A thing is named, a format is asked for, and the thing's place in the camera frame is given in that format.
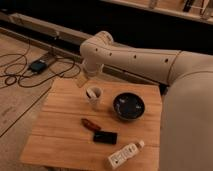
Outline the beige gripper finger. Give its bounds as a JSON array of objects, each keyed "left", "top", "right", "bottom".
[{"left": 76, "top": 74, "right": 89, "bottom": 88}]

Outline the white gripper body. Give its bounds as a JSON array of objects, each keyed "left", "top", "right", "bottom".
[{"left": 82, "top": 60, "right": 104, "bottom": 78}]

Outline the dark ceramic bowl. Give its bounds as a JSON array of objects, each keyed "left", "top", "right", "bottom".
[{"left": 113, "top": 92, "right": 145, "bottom": 121}]

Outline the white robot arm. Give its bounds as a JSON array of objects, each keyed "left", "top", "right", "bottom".
[{"left": 80, "top": 31, "right": 213, "bottom": 171}]

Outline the white cup with utensil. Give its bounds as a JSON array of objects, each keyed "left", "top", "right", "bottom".
[{"left": 86, "top": 86, "right": 102, "bottom": 108}]

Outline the black power adapter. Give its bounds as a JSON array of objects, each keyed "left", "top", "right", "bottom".
[{"left": 28, "top": 53, "right": 56, "bottom": 74}]

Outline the wooden table board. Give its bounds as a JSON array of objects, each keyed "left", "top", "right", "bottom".
[{"left": 20, "top": 79, "right": 162, "bottom": 171}]

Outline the long wooden beam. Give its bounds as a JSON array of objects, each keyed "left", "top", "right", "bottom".
[{"left": 0, "top": 12, "right": 163, "bottom": 82}]

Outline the black rectangular box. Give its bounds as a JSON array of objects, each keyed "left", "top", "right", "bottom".
[{"left": 93, "top": 131, "right": 117, "bottom": 145}]

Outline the white plastic bottle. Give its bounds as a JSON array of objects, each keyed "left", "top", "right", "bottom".
[{"left": 108, "top": 140, "right": 145, "bottom": 169}]

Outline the black floor cable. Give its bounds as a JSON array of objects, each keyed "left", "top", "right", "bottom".
[{"left": 0, "top": 39, "right": 82, "bottom": 90}]

